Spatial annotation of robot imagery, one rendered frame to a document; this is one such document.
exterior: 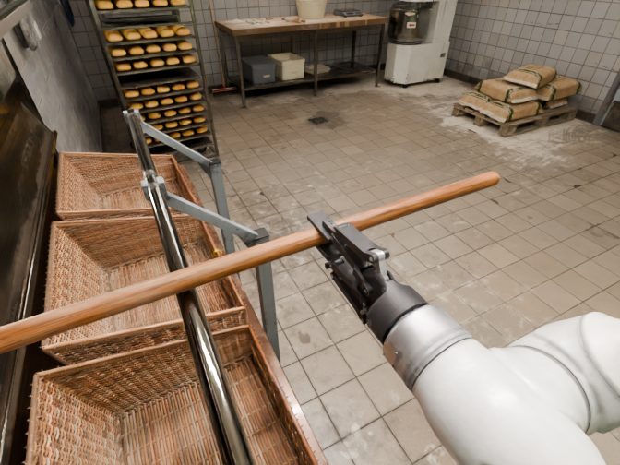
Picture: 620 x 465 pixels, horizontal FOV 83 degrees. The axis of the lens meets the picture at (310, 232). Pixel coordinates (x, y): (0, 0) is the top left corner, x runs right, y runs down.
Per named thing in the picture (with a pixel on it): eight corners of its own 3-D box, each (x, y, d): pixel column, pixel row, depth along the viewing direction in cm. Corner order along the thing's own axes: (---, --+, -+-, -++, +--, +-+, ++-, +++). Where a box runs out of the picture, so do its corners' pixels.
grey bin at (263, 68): (252, 85, 460) (250, 65, 445) (240, 76, 495) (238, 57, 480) (278, 81, 473) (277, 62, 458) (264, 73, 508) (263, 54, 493)
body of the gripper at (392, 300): (388, 317, 38) (343, 265, 44) (379, 361, 43) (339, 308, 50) (440, 292, 41) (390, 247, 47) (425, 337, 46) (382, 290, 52)
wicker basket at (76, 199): (84, 272, 136) (52, 213, 119) (81, 202, 175) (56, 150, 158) (208, 235, 154) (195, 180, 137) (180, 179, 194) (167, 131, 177)
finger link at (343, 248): (366, 298, 45) (369, 292, 44) (325, 239, 52) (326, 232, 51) (391, 288, 47) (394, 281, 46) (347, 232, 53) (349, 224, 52)
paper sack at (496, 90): (536, 104, 383) (542, 88, 373) (509, 107, 373) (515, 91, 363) (494, 89, 430) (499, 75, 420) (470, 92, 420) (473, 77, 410)
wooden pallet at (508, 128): (505, 137, 381) (509, 125, 373) (450, 114, 437) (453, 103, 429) (573, 120, 424) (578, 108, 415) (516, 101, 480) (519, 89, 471)
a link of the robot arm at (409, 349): (403, 406, 39) (372, 363, 43) (462, 371, 42) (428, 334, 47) (420, 361, 34) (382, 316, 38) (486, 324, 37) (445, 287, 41)
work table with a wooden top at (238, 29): (242, 108, 455) (232, 29, 400) (224, 92, 512) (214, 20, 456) (380, 86, 534) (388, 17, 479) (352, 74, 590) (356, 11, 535)
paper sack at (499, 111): (502, 125, 376) (506, 111, 366) (476, 115, 402) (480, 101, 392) (542, 115, 394) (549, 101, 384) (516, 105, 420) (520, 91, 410)
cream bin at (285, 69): (282, 80, 475) (281, 62, 460) (268, 72, 509) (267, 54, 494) (305, 77, 488) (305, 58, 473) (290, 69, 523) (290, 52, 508)
